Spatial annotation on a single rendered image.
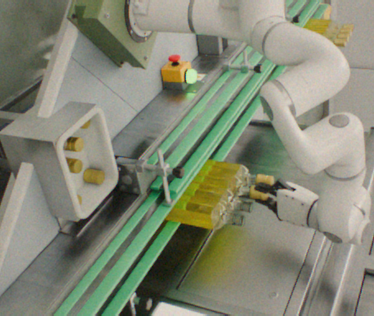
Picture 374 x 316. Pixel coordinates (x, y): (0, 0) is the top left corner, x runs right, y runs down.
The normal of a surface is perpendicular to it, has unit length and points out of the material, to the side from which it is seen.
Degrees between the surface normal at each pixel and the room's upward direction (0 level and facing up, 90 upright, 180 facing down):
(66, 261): 90
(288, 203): 106
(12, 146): 90
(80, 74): 0
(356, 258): 90
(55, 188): 90
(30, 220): 0
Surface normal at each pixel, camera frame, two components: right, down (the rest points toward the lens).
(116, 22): 0.90, 0.15
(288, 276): -0.13, -0.83
